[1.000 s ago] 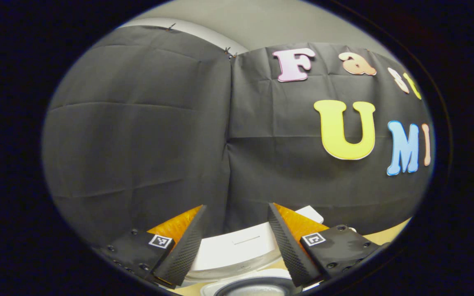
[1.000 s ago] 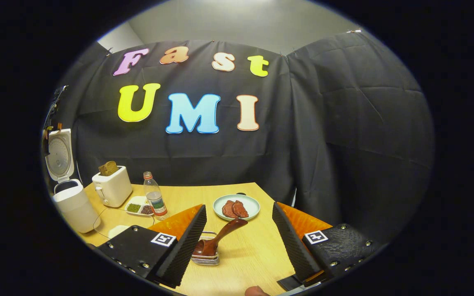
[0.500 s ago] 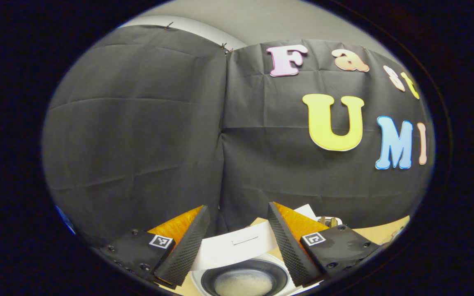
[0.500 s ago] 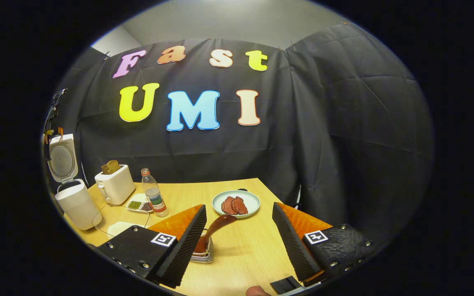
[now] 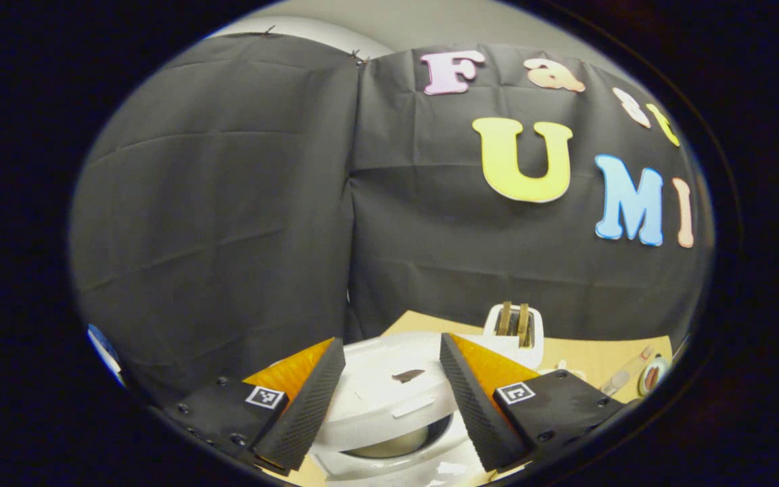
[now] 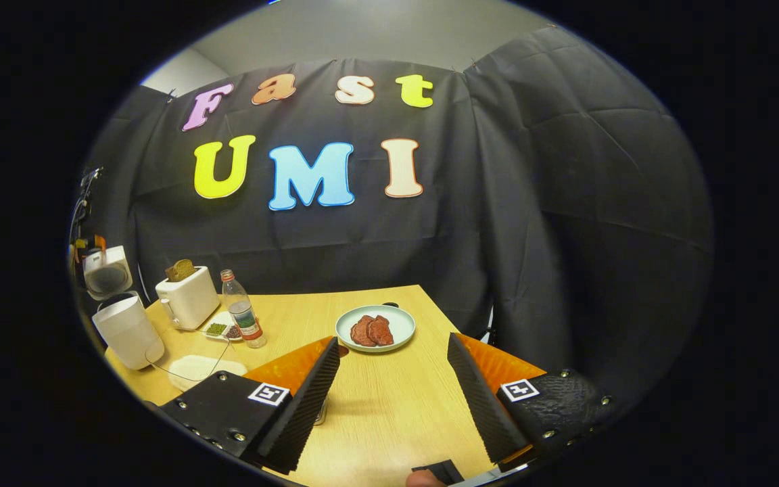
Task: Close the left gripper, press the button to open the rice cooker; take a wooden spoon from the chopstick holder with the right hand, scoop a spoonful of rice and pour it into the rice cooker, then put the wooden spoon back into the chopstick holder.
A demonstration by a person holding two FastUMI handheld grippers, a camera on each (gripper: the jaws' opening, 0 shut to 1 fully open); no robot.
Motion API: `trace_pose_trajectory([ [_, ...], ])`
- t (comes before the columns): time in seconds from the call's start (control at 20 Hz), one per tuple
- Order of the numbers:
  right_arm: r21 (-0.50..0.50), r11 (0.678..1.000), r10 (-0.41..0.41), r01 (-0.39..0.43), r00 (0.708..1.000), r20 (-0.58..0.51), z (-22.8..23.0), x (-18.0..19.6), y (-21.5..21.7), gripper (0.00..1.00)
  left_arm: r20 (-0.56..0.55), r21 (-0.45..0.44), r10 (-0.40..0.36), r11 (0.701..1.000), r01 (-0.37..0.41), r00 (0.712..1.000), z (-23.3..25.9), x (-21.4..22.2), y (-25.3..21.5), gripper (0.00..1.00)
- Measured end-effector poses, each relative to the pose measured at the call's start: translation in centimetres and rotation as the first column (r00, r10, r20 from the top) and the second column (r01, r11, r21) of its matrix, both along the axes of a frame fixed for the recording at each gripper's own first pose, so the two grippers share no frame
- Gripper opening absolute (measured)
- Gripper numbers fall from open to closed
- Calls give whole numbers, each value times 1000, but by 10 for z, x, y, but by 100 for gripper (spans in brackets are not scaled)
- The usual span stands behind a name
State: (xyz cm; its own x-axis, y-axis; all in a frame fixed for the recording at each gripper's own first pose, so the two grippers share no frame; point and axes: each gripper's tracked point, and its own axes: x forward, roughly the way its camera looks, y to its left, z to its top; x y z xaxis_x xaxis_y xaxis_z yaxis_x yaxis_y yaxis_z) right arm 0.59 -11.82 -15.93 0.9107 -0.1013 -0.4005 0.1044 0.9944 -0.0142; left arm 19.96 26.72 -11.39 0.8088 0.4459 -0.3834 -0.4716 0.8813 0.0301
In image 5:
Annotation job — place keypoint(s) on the blue and white object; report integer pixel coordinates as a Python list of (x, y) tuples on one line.
[(104, 348)]

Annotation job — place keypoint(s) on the clear plastic water bottle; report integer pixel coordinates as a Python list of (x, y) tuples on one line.
[(623, 375)]

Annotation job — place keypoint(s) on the white rice cooker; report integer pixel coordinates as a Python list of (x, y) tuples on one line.
[(389, 399)]

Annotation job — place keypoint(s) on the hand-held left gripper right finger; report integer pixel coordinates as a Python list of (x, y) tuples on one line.
[(474, 412)]

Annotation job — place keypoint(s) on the pale green plate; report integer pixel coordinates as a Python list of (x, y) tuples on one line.
[(663, 368)]

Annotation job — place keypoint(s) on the red meat slice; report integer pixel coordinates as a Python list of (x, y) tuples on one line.
[(651, 377)]

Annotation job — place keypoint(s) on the black backdrop cloth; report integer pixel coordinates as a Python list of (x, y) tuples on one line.
[(227, 203)]

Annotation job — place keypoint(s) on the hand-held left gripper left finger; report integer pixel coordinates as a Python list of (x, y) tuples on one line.
[(305, 412)]

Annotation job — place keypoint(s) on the white toaster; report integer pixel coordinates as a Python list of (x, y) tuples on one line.
[(531, 352)]

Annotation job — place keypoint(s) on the brown toast slice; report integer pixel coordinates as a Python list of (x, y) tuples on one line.
[(504, 318), (523, 323)]

